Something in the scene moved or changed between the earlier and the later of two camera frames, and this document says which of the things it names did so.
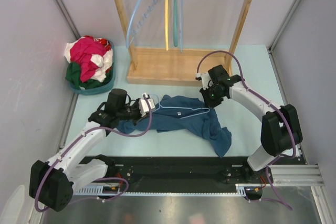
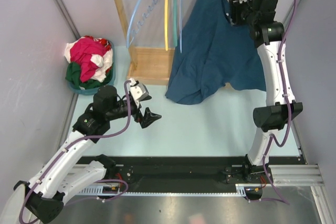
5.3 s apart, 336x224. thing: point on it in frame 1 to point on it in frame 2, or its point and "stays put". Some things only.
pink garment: (81, 50) stays put
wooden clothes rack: (179, 67) stays put
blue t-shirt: (174, 113) to (212, 52)
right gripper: (210, 103) to (235, 6)
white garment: (104, 62) stays put
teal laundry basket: (100, 88) stays put
